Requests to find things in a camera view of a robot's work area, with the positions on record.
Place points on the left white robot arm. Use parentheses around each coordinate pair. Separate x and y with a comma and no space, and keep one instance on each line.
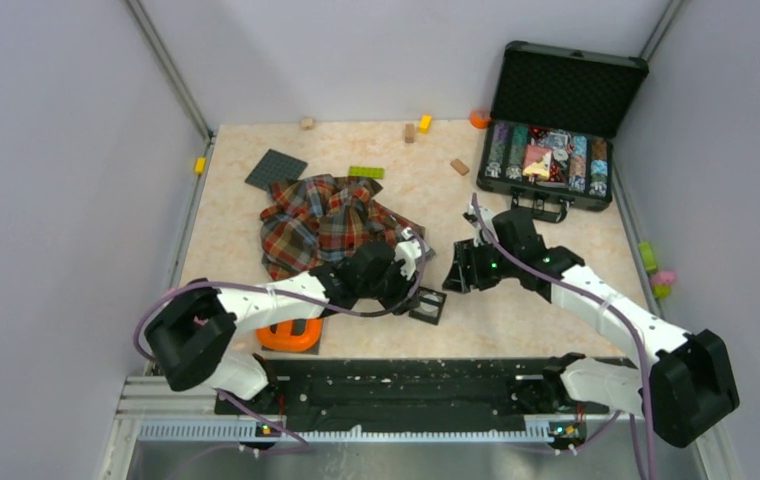
(191,331)

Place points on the plaid flannel shirt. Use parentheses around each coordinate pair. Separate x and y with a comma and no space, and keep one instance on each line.
(323,219)

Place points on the dark grey lego baseplate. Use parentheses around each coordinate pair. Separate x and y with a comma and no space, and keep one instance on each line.
(273,167)

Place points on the green and pink blocks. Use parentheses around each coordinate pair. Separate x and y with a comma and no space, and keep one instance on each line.
(661,281)

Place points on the tan wooden block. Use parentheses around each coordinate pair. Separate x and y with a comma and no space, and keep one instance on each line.
(460,167)

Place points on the green lego brick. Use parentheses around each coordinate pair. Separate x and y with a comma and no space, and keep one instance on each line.
(377,173)

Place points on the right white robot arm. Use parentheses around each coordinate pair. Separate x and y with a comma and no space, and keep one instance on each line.
(682,382)

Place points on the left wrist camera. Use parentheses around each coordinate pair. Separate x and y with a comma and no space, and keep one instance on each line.
(412,252)

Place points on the black aluminium case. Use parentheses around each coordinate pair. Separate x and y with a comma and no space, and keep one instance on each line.
(553,118)

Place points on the black wire frame cube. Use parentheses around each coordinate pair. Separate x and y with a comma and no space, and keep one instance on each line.
(437,296)

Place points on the yellow lego brick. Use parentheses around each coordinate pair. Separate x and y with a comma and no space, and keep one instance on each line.
(424,124)

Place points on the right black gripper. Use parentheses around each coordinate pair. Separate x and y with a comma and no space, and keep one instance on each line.
(465,274)

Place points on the brown wooden block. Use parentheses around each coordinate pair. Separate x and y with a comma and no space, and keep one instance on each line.
(409,133)

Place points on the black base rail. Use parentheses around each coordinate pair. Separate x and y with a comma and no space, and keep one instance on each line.
(414,396)

